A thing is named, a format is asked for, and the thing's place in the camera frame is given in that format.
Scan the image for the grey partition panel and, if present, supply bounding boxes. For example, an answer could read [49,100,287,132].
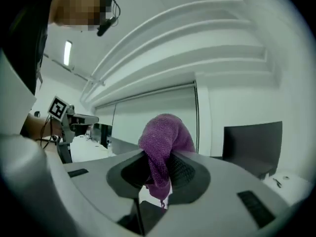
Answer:
[110,136,142,156]

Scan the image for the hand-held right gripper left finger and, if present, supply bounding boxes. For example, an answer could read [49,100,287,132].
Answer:
[45,149,149,236]

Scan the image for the black head camera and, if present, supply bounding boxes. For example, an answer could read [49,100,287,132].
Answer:
[96,16,117,37]

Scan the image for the black computer monitor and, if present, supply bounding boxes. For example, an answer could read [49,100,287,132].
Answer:
[93,122,113,143]

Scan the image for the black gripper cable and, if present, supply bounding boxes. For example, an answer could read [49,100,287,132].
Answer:
[39,115,56,149]

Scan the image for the person's left forearm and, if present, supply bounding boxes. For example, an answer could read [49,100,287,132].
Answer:
[24,113,64,145]

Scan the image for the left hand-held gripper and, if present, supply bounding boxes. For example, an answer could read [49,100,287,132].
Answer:
[47,95,99,145]

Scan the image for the purple cloth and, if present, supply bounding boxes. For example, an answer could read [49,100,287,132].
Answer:
[138,113,196,209]

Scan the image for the black head camera cable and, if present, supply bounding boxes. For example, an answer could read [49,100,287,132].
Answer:
[110,0,121,19]

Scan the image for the person's black t-shirt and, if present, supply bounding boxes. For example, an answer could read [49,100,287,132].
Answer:
[0,0,59,96]

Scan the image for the black ceiling conduit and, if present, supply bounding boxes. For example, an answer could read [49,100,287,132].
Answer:
[43,53,89,81]

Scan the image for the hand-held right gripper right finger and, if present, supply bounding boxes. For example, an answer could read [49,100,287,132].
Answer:
[145,150,301,237]

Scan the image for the person's head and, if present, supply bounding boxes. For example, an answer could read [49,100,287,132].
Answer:
[48,0,115,33]

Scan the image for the white ceiling pipe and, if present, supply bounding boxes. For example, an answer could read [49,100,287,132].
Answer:
[90,0,245,83]

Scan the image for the long ceiling light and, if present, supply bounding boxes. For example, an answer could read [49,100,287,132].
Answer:
[63,40,73,66]

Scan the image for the black mouse pad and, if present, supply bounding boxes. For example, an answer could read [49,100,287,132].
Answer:
[139,200,169,235]

